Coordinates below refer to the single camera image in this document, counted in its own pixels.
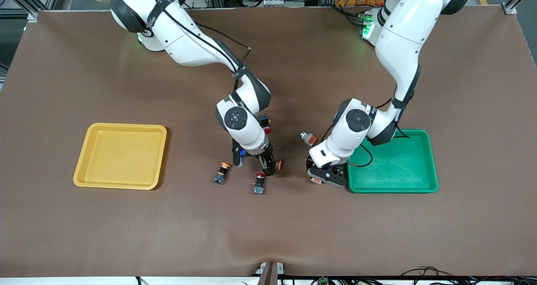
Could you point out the yellow plastic tray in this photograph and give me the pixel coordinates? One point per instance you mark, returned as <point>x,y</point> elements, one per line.
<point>121,155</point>

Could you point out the red push button switch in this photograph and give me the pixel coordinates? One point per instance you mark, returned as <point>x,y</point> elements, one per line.
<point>259,186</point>
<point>264,119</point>

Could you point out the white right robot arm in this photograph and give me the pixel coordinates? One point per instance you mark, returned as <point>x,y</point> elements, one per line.
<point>184,45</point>

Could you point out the white orange push button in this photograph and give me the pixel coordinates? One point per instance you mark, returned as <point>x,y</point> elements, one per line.
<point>317,181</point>
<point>309,139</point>

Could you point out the small green connector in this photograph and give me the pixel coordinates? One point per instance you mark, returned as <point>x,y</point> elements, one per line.
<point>323,281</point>

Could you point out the white power strip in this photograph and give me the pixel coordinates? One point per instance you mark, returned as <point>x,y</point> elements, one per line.
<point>262,2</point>

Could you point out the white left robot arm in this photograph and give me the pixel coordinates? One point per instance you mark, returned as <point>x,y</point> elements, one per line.
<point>402,37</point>

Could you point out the green plastic tray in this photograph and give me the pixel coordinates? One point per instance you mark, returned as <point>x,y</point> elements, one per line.
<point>398,169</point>

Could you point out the brown table mat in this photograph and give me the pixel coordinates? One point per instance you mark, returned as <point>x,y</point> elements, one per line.
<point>268,226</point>

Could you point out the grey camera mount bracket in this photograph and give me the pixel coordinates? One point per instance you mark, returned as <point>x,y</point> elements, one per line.
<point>270,274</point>

